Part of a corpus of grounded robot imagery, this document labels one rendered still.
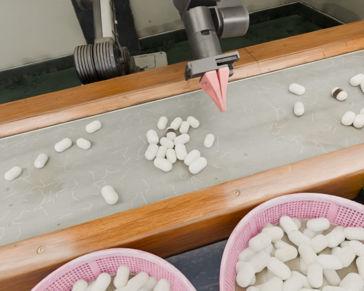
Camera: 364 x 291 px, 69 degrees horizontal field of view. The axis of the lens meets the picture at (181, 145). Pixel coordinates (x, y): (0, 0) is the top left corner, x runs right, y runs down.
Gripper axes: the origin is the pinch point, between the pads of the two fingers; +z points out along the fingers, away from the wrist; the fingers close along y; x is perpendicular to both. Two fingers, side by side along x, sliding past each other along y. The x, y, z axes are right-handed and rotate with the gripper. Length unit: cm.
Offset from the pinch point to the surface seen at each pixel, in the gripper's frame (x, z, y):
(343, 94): 2.1, 3.2, 26.9
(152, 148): 1.6, 4.2, -15.2
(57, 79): 182, -93, -78
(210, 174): -2.2, 11.8, -6.2
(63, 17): 160, -134, -58
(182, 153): -0.5, 6.7, -10.0
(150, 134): 3.9, 1.2, -14.7
